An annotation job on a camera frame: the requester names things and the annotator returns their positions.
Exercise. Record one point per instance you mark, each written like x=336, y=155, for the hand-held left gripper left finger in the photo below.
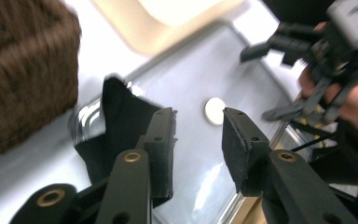
x=161, y=155

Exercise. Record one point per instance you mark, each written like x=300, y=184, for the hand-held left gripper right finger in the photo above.
x=242, y=155

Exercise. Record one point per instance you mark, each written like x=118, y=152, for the black sock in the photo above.
x=121, y=124

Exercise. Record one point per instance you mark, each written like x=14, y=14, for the cream divided storage box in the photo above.
x=155, y=25

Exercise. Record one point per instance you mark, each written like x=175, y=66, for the brown woven basket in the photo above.
x=24, y=77

